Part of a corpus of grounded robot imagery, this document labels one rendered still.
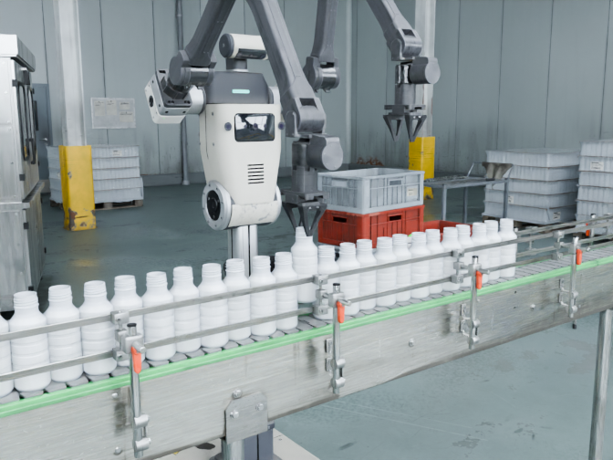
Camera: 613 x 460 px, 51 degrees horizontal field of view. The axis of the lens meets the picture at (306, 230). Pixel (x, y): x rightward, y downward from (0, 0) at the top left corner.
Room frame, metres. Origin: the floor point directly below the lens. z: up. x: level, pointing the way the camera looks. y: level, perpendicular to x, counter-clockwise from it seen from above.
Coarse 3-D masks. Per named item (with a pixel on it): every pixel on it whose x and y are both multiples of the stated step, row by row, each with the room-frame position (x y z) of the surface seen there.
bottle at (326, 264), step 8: (320, 248) 1.43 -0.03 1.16; (328, 248) 1.43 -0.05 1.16; (320, 256) 1.43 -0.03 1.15; (328, 256) 1.43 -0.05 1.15; (320, 264) 1.43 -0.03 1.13; (328, 264) 1.43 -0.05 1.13; (336, 264) 1.44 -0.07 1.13; (320, 272) 1.42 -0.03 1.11; (328, 272) 1.42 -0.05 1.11; (328, 280) 1.42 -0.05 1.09; (336, 280) 1.43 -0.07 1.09; (328, 288) 1.42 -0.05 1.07; (328, 312) 1.42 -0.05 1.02
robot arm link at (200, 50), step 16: (208, 0) 1.69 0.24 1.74; (224, 0) 1.65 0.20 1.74; (208, 16) 1.69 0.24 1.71; (224, 16) 1.69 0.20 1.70; (208, 32) 1.71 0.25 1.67; (192, 48) 1.76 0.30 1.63; (208, 48) 1.75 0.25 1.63; (176, 64) 1.79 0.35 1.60; (192, 64) 1.77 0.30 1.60; (208, 64) 1.80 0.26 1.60; (176, 80) 1.80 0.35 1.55; (208, 80) 1.83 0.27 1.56
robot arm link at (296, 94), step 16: (256, 0) 1.51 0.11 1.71; (272, 0) 1.51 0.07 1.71; (256, 16) 1.51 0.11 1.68; (272, 16) 1.49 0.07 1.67; (272, 32) 1.47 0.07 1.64; (288, 32) 1.49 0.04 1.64; (272, 48) 1.47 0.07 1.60; (288, 48) 1.46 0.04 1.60; (272, 64) 1.47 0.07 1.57; (288, 64) 1.43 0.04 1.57; (288, 80) 1.41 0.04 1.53; (304, 80) 1.43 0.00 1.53; (288, 96) 1.40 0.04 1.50; (304, 96) 1.41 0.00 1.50; (304, 112) 1.38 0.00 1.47; (320, 112) 1.40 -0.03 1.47; (304, 128) 1.38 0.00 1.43; (320, 128) 1.41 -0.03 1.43
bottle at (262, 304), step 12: (252, 264) 1.33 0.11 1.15; (264, 264) 1.32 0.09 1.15; (252, 276) 1.32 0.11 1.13; (264, 276) 1.32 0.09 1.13; (252, 300) 1.31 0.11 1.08; (264, 300) 1.31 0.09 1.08; (252, 312) 1.31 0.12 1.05; (264, 312) 1.31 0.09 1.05; (264, 324) 1.31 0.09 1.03; (264, 336) 1.31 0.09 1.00
